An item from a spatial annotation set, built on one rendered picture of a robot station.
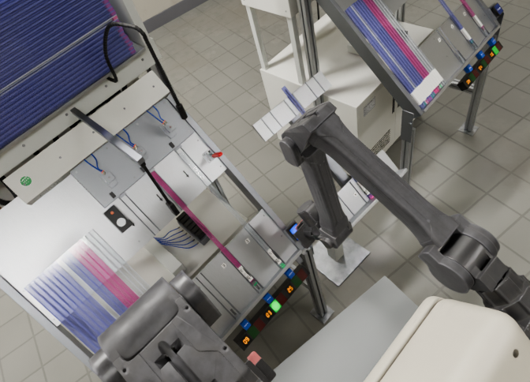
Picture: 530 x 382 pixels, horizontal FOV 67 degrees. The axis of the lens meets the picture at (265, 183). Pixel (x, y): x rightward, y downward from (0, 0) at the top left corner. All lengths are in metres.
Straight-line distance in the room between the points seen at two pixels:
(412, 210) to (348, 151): 0.15
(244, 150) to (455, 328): 2.30
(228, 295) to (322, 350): 0.35
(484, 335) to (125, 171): 0.95
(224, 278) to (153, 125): 0.52
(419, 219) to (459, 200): 1.66
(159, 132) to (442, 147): 1.85
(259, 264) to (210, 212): 0.45
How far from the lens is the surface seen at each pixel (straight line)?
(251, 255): 1.34
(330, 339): 1.41
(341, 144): 0.75
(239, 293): 1.34
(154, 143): 1.22
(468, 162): 2.59
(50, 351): 2.59
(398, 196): 0.76
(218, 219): 1.68
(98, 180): 1.20
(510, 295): 0.80
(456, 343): 0.61
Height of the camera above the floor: 1.94
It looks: 50 degrees down
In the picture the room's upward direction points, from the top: 19 degrees counter-clockwise
